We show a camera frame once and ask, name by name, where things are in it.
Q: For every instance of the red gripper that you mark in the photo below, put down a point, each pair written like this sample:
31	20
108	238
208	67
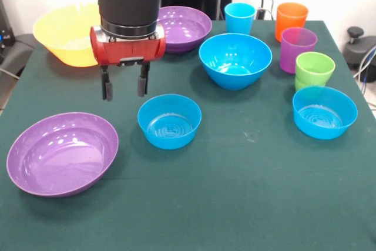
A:
129	52

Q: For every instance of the small blue bowl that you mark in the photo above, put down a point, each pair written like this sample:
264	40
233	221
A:
170	133
323	115

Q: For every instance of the purple bowl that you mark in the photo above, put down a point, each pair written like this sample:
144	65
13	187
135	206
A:
188	30
58	163

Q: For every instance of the yellow bowl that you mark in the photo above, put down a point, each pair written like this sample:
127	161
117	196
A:
58	33

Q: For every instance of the dark green tablecloth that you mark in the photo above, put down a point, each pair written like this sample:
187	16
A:
188	174

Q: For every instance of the large deep blue bowl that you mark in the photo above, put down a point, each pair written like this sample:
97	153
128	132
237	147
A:
235	57

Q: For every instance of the blue cup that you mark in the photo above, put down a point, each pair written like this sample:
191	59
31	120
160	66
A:
239	20

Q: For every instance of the black electronic device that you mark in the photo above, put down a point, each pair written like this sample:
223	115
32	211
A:
6	21

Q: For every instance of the black power strip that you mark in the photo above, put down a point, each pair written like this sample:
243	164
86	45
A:
261	14

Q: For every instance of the purple cup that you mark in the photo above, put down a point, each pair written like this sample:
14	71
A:
293	54

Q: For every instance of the green cup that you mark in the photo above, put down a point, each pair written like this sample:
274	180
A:
300	85
315	70

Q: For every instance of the orange cup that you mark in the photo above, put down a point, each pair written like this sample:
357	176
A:
290	18

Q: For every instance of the black knobbed equipment base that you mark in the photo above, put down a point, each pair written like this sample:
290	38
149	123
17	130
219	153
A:
358	51

